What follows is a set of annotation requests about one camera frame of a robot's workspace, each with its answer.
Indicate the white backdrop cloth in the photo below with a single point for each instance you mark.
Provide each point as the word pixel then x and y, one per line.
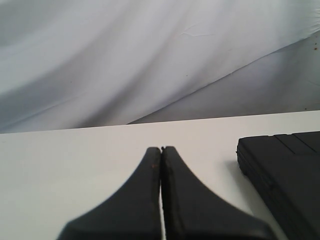
pixel 87 63

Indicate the black plastic tool case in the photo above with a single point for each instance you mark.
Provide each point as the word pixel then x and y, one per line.
pixel 285 171

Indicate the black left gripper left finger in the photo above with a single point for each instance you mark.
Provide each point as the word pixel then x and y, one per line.
pixel 131 213

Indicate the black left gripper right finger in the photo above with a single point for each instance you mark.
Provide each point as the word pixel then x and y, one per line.
pixel 193 212

